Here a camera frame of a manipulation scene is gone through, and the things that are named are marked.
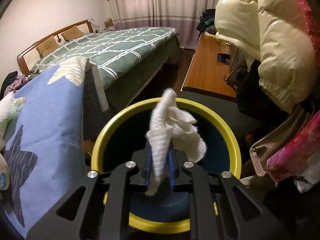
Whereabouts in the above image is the white paper towel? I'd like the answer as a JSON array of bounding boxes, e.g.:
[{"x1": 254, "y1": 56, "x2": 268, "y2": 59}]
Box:
[{"x1": 145, "y1": 88, "x2": 207, "y2": 196}]

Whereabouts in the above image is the white striped plastic bag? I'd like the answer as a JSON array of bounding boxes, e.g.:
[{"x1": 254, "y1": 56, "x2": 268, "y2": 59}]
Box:
[{"x1": 0, "y1": 92, "x2": 26, "y2": 150}]

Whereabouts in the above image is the pile of dark clothes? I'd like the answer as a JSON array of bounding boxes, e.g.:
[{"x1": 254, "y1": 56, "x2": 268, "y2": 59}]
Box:
[{"x1": 1, "y1": 71, "x2": 30, "y2": 100}]

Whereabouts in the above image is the green plaid bed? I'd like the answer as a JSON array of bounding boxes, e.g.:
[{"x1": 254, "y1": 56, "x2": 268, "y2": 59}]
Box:
[{"x1": 31, "y1": 27, "x2": 178, "y2": 112}]

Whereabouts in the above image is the wooden desk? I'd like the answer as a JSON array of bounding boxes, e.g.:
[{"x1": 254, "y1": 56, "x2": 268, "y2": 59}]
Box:
[{"x1": 181, "y1": 33, "x2": 236, "y2": 102}]

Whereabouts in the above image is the cream puffer jacket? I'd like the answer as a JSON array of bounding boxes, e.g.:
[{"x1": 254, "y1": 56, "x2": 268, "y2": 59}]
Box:
[{"x1": 215, "y1": 0, "x2": 319, "y2": 113}]

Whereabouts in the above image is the pink floral garment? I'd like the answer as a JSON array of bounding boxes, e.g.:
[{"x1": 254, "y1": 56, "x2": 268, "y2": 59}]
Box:
[{"x1": 267, "y1": 0, "x2": 319, "y2": 185}]

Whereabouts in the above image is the blue star patterned sheet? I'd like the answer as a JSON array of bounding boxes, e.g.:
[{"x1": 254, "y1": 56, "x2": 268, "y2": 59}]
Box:
[{"x1": 1, "y1": 57, "x2": 87, "y2": 237}]

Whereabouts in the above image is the wooden bed headboard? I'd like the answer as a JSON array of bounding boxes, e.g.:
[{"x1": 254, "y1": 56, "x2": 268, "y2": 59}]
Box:
[{"x1": 17, "y1": 20, "x2": 93, "y2": 75}]

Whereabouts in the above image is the pink striped curtain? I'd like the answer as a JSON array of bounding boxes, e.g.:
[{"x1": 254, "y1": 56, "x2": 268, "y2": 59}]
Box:
[{"x1": 105, "y1": 0, "x2": 218, "y2": 49}]

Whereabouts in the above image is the yellow rimmed blue trash bin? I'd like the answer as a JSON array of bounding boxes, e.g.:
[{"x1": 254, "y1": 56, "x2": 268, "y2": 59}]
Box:
[{"x1": 91, "y1": 98, "x2": 241, "y2": 234}]

